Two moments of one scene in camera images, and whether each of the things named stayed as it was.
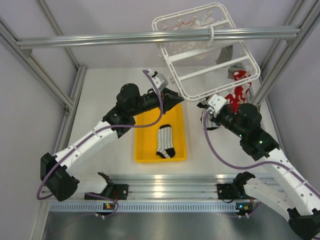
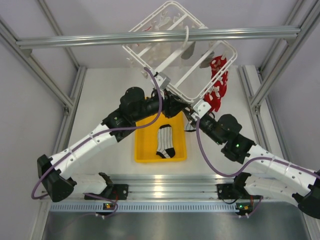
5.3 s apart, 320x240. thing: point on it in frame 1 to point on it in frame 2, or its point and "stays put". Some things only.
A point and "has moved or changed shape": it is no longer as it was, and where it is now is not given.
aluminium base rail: (158, 193) stays put
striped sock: (210, 124) has moved or changed shape
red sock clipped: (239, 96) to (216, 94)
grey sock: (226, 54) to (188, 51)
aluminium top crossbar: (158, 38) stays put
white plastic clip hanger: (204, 69) has moved or changed shape
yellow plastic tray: (146, 146) stays put
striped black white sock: (165, 148) stays put
